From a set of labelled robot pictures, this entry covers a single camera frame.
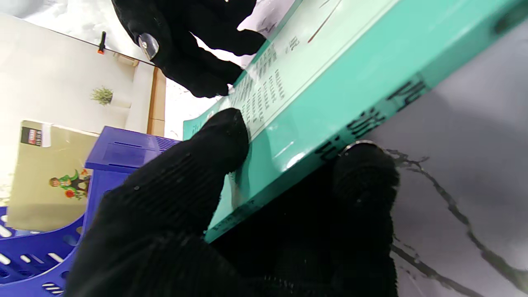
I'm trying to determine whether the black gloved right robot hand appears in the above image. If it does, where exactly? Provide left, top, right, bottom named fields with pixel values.
left=111, top=0, right=266, bottom=99

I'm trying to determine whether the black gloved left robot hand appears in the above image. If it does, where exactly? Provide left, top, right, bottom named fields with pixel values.
left=64, top=108, right=401, bottom=297

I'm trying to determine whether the beige and white cover book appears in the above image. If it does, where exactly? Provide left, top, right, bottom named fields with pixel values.
left=6, top=120, right=99, bottom=231

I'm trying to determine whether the teal cover book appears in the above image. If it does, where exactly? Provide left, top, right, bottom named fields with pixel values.
left=182, top=0, right=528, bottom=244

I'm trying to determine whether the blue perforated plastic file holder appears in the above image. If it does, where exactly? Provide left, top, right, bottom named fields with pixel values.
left=0, top=126, right=182, bottom=297

